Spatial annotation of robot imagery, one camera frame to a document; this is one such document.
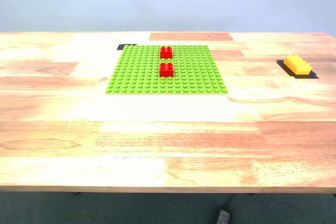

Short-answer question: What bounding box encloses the yellow two-by-four brick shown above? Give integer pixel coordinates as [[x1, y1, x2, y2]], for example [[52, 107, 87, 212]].
[[282, 55, 313, 76]]

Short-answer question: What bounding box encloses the red two-by-two brick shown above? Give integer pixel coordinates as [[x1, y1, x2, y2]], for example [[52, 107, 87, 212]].
[[160, 46, 173, 59], [159, 62, 175, 79]]

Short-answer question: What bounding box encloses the green studded baseplate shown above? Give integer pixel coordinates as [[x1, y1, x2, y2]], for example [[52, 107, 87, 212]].
[[104, 45, 229, 95]]

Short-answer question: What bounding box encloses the short black tape strip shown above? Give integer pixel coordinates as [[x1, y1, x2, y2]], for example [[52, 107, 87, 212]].
[[117, 43, 138, 51]]

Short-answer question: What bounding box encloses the grey power adapter box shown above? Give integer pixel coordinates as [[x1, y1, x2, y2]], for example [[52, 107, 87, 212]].
[[217, 209, 231, 224]]

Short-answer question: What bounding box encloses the black tape rectangle outline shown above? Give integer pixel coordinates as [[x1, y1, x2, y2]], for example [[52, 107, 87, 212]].
[[275, 60, 320, 80]]

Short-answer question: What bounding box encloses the thin black floor cable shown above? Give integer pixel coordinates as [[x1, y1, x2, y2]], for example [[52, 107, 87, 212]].
[[224, 193, 236, 211]]

